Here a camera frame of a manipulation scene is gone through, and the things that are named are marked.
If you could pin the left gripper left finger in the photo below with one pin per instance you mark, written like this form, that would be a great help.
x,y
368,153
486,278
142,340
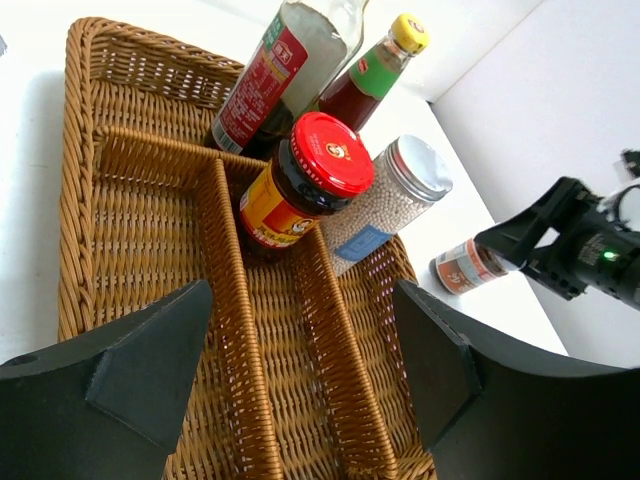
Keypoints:
x,y
109,403

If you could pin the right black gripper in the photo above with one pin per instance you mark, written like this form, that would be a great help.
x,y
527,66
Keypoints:
x,y
597,243

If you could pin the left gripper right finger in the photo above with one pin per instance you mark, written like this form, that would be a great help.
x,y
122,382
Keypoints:
x,y
489,406

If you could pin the white lid small sauce jar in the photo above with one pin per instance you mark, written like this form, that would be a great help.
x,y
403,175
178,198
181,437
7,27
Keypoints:
x,y
466,267

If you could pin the silver lid white peppercorn jar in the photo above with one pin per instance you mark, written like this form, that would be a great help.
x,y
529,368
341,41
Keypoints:
x,y
409,178

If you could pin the red lid chili sauce jar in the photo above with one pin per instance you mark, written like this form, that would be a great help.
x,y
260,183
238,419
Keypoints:
x,y
315,173

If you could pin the green label yellow cap bottle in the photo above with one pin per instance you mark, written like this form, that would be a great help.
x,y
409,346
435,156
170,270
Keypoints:
x,y
353,97

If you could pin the tall dark soy sauce bottle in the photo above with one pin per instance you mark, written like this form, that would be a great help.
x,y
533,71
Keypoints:
x,y
302,50

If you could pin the brown wicker divided basket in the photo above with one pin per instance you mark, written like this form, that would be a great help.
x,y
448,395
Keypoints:
x,y
301,374

